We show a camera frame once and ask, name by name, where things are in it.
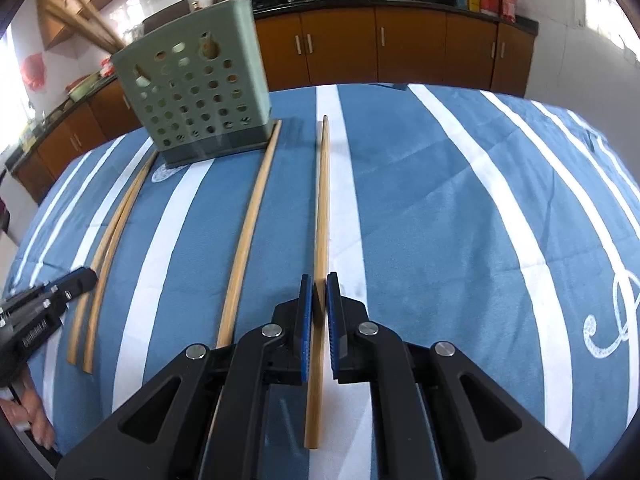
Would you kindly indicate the right window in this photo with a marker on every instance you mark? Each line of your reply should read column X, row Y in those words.
column 609, row 20

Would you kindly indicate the person's left hand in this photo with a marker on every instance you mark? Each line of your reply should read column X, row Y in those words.
column 29, row 410

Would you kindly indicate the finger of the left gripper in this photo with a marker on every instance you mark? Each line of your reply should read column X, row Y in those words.
column 65, row 289

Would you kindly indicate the black countertop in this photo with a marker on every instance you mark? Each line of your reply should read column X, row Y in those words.
column 314, row 5

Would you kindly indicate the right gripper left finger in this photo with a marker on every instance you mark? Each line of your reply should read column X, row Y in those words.
column 203, row 416

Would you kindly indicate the green perforated utensil holder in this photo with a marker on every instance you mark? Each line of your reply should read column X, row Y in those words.
column 198, row 86

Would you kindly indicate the dark cutting board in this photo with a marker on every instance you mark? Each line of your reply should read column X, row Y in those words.
column 162, row 17

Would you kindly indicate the lower wooden cabinets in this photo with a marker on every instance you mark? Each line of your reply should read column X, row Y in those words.
column 332, row 46

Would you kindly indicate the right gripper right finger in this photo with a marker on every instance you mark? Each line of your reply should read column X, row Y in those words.
column 436, row 414

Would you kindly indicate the green plastic basin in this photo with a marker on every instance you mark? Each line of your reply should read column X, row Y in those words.
column 79, row 88

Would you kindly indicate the red plastic bag on wall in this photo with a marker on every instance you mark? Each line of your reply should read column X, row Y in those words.
column 34, row 72

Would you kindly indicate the blue white striped tablecloth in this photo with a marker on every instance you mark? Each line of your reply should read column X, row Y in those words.
column 505, row 226

